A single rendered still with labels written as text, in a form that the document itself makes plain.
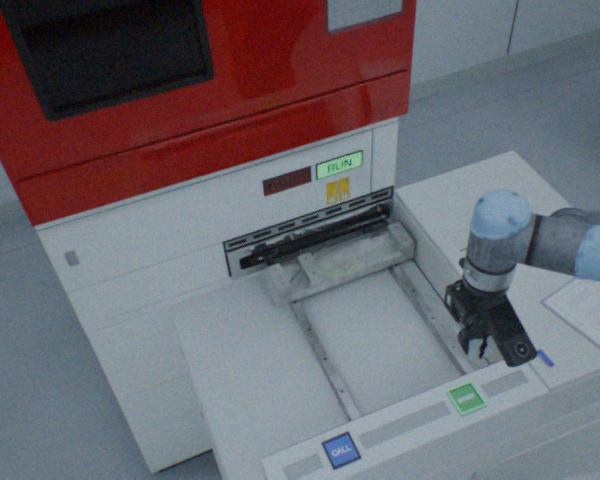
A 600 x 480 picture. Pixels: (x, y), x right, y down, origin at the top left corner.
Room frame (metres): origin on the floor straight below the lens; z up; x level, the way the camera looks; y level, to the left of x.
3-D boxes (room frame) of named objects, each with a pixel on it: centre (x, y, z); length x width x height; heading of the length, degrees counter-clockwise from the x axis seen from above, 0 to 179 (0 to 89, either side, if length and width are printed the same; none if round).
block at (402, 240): (1.16, -0.25, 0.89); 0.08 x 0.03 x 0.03; 19
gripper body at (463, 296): (0.69, -0.28, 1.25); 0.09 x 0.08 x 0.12; 19
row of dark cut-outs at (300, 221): (1.19, -0.03, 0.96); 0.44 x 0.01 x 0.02; 109
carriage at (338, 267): (1.11, -0.09, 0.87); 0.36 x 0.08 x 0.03; 109
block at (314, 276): (1.08, -0.02, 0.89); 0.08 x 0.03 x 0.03; 19
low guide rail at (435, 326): (0.98, -0.28, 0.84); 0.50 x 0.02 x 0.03; 19
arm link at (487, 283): (0.68, -0.28, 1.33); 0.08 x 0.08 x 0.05
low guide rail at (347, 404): (0.89, -0.02, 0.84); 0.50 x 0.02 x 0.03; 19
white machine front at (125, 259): (1.14, 0.14, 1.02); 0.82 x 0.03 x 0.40; 109
